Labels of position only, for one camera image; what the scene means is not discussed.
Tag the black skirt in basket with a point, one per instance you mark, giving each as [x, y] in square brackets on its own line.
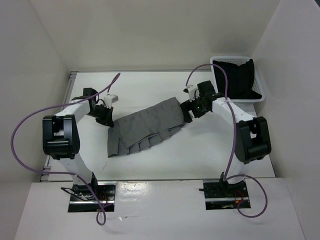
[240, 80]

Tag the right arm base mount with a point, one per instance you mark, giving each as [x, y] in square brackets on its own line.
[219, 195]

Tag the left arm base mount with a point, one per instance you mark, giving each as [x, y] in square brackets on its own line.
[82, 200]

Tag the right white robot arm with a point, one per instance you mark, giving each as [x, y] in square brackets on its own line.
[251, 138]

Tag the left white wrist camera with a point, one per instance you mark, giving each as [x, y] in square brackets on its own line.
[109, 100]

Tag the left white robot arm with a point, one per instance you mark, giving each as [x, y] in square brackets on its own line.
[61, 140]

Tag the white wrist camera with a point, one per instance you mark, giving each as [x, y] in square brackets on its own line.
[109, 100]
[192, 91]

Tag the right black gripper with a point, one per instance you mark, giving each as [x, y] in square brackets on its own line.
[187, 106]

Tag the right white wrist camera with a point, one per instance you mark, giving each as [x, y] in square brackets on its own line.
[192, 91]

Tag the grey pleated skirt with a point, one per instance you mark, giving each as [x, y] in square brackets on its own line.
[144, 129]

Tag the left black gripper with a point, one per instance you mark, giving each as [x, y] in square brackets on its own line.
[107, 120]

